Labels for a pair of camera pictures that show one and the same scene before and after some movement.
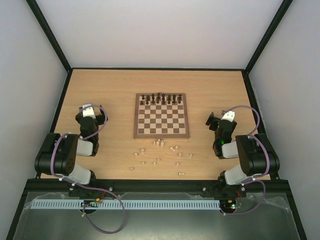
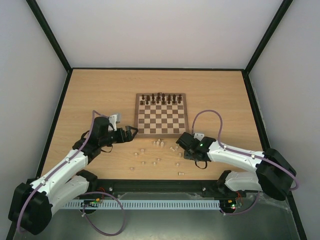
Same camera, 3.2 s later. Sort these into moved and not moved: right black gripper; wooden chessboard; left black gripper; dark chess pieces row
Moved: left black gripper; right black gripper
Not moved: wooden chessboard; dark chess pieces row
